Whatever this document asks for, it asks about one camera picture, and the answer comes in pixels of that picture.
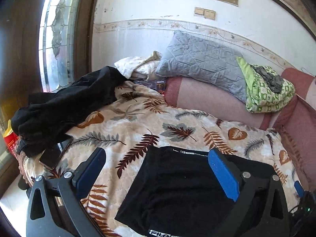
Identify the beige wall switch panel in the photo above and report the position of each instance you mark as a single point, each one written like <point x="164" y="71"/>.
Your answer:
<point x="205" y="12"/>

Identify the black smartphone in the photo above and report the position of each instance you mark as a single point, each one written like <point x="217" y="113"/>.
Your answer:
<point x="54" y="154"/>

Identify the green patterned cloth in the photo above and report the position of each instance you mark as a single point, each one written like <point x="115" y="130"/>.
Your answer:
<point x="267" y="91"/>

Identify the dark grey cloth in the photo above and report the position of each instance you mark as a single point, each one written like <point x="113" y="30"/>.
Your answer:
<point x="270" y="77"/>

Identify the small colourful packet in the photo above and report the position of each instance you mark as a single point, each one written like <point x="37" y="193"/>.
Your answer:
<point x="159" y="86"/>

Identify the grey quilted pillow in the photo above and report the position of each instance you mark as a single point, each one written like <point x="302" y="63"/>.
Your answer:
<point x="200" y="60"/>

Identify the leaf print blanket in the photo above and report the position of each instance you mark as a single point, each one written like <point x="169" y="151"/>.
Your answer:
<point x="148" y="128"/>

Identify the patterned glass window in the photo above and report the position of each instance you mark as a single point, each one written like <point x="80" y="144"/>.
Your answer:
<point x="58" y="34"/>

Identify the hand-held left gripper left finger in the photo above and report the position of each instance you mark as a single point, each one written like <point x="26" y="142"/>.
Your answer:
<point x="91" y="171"/>

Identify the black pants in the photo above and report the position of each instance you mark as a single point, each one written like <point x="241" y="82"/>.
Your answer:
<point x="182" y="190"/>

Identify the cream white cloth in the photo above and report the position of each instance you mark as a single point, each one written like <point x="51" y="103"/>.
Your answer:
<point x="135" y="66"/>

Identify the pink bolster cushion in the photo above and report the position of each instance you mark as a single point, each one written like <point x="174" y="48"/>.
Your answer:
<point x="217" y="103"/>

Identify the pink red quilt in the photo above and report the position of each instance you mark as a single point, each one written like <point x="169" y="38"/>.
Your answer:
<point x="301" y="118"/>

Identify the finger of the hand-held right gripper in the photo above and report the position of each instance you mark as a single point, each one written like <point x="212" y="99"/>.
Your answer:
<point x="299" y="189"/>

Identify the black clothing pile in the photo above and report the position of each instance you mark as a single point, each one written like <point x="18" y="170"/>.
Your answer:
<point x="66" y="106"/>

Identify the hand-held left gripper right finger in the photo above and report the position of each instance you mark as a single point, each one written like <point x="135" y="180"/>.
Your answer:
<point x="223" y="175"/>

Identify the red yellow bag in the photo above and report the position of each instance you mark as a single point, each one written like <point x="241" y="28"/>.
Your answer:
<point x="10" y="139"/>

